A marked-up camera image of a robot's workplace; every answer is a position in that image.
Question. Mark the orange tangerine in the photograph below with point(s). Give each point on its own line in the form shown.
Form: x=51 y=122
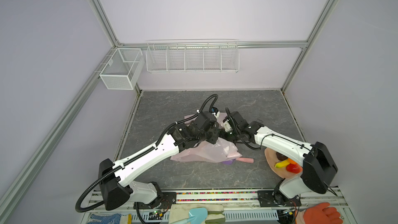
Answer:
x=291 y=161

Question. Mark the red strawberry on plate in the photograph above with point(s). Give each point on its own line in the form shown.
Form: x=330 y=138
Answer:
x=294 y=168

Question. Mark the long white wire shelf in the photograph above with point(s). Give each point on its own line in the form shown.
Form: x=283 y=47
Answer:
x=193 y=56

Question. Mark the purple scoop pink handle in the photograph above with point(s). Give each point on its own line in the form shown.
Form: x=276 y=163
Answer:
x=240 y=159

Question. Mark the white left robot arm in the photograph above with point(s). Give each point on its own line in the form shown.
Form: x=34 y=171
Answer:
x=116 y=182

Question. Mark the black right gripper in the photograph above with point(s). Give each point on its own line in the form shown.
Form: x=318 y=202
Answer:
x=222 y=131

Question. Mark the pink printed plastic bag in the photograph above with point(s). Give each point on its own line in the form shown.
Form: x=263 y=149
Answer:
x=223 y=150

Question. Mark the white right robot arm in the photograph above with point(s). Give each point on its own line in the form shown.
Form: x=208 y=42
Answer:
x=307 y=167

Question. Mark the teal plastic trowel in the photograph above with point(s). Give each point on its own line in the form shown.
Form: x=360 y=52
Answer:
x=196 y=216

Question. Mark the beige work glove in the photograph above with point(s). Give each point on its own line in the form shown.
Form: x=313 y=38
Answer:
x=181 y=211

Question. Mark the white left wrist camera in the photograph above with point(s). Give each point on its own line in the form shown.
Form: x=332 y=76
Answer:
x=215 y=112

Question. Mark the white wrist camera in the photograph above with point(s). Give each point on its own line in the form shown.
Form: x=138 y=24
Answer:
x=215 y=112
x=227 y=126

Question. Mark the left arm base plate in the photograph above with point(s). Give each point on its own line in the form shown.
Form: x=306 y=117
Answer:
x=166 y=200

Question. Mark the small white wire basket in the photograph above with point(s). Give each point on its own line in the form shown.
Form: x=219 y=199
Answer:
x=123 y=69

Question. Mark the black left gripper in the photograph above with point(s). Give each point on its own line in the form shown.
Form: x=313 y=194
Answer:
x=215 y=131

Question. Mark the orange rubber glove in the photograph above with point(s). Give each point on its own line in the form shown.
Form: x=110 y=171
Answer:
x=319 y=214

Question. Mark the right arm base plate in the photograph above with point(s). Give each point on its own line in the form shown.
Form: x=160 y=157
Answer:
x=267 y=197

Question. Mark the beige wavy fruit plate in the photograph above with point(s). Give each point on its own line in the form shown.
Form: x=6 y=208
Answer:
x=272 y=160

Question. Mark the yellow banana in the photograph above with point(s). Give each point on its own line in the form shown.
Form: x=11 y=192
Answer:
x=282 y=164

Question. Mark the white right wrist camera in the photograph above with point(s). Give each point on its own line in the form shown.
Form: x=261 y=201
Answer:
x=227 y=126

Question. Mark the blue knitted glove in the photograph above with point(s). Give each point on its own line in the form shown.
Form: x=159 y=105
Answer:
x=105 y=219

